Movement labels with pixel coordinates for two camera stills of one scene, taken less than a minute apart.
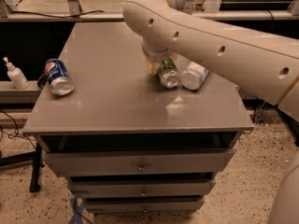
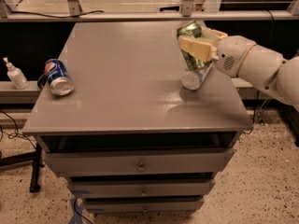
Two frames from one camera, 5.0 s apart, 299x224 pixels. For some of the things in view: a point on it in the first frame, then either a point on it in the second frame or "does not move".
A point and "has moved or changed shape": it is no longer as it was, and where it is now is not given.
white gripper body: (156, 57) to (232, 55)
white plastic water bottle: (194, 76) does not move
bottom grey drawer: (143, 204) does not move
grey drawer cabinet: (125, 142) does not move
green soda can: (169, 74) has moved or changed shape
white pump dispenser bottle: (16, 75) does not move
